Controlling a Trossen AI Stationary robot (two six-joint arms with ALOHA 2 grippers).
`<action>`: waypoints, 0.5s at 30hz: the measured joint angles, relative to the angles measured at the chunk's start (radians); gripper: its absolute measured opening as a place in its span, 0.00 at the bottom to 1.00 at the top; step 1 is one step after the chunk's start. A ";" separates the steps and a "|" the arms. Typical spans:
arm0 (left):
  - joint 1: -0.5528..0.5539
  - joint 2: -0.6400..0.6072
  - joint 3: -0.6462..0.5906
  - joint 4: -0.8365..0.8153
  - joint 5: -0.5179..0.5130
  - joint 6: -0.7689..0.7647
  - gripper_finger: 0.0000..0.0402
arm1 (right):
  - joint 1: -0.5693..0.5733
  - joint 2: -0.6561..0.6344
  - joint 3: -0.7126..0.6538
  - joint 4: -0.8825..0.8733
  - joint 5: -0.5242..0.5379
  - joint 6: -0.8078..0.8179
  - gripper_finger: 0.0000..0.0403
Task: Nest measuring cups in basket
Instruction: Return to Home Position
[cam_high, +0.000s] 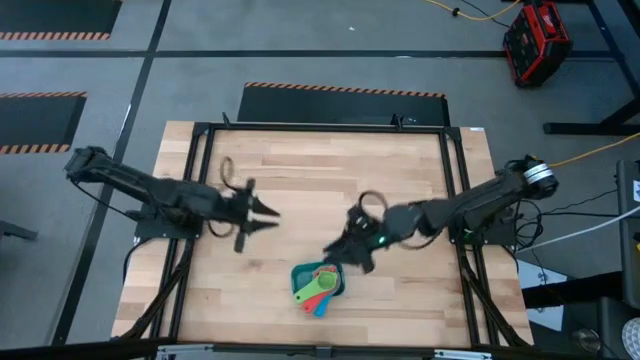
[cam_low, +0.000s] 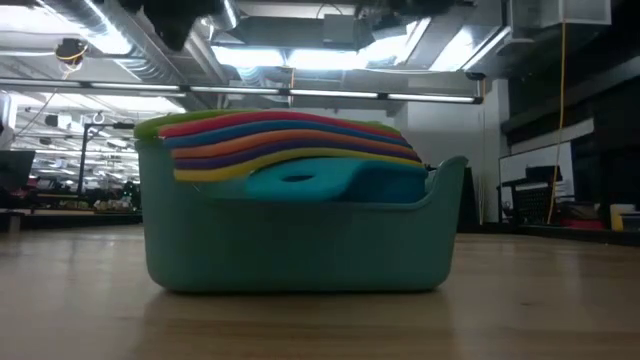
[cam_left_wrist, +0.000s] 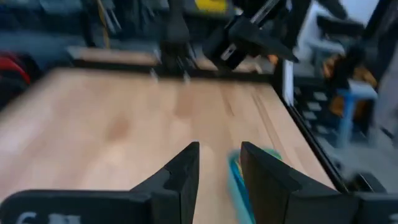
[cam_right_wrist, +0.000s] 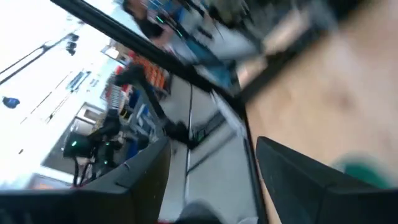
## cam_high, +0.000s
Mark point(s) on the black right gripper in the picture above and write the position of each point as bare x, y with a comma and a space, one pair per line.
385, 227

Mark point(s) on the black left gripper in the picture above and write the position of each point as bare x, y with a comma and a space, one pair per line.
227, 210

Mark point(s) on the green measuring cup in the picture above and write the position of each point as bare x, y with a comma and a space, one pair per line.
327, 281

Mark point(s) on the yellow measuring cup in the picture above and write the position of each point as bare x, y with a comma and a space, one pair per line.
339, 289

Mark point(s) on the teal plastic basket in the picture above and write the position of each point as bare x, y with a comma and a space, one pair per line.
300, 272

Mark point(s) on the blue measuring cup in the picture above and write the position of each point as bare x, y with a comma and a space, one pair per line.
324, 309

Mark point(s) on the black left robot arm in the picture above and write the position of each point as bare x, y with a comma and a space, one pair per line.
140, 185

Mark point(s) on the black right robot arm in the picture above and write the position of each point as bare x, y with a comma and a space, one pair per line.
480, 197

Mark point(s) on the black hazard-striped floor mat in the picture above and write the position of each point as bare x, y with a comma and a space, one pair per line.
35, 122
55, 15
340, 107

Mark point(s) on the grey furniture leg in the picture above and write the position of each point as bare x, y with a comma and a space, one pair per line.
15, 231

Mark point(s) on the black equipment case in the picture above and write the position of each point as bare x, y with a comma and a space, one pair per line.
600, 325

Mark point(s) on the black desk leg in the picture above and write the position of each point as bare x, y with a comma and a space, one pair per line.
590, 128

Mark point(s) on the grey equipment box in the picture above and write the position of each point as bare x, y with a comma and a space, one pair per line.
630, 225

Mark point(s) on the red and black toolbox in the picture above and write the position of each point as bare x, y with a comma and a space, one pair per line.
537, 42

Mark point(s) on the white patterned round object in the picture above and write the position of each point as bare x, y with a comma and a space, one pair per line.
632, 340

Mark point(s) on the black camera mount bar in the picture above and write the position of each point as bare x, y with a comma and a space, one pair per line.
320, 352

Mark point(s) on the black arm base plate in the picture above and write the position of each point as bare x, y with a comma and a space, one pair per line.
500, 235
150, 231

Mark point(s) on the black table frame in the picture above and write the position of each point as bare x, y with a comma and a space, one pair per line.
325, 127

